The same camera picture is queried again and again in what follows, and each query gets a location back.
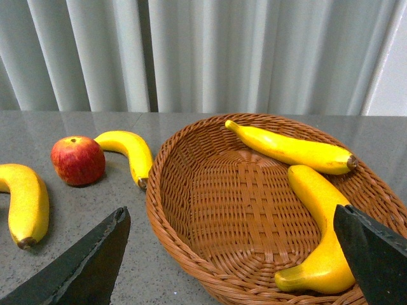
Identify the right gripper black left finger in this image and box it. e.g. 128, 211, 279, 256
1, 207, 131, 304

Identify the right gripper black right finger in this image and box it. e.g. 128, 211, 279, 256
334, 205, 406, 304

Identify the red apple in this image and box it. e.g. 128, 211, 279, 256
50, 136, 106, 186

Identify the yellow banana lower in basket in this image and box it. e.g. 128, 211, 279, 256
275, 165, 355, 294

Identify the yellow banana in basket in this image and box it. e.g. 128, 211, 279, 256
275, 165, 355, 294
224, 119, 359, 175

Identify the yellow banana far left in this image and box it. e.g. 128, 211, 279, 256
1, 163, 50, 250

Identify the yellow banana upper in basket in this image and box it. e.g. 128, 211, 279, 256
224, 119, 359, 175

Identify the yellow banana beside basket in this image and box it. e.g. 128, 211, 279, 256
94, 130, 153, 190

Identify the brown wicker basket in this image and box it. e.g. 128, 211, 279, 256
145, 113, 407, 305

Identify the white pleated curtain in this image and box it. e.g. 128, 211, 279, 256
1, 1, 406, 116

